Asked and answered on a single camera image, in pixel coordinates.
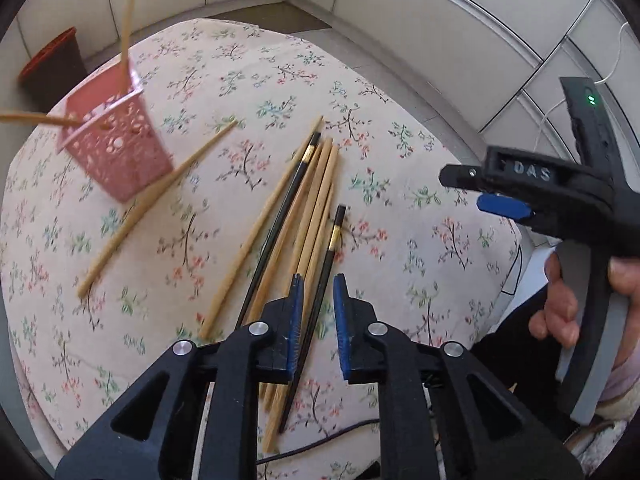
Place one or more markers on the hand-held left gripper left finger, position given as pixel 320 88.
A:
pixel 295 320

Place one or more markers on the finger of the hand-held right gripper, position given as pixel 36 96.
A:
pixel 460 176
pixel 502 207

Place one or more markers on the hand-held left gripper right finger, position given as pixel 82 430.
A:
pixel 341 320

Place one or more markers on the black chopstick gold band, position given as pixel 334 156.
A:
pixel 324 272
pixel 279 225

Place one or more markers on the pink perforated utensil holder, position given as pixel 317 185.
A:
pixel 130 160

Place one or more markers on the person's right forearm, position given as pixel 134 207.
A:
pixel 622 375

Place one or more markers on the person's right hand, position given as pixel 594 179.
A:
pixel 560 320

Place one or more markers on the floral tablecloth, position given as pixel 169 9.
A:
pixel 400 260

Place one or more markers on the white kitchen cabinets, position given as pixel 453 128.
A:
pixel 450 20

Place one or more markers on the person's dark trousers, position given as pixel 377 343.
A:
pixel 520 375

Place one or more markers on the brown trash bin red liner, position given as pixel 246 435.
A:
pixel 55 75

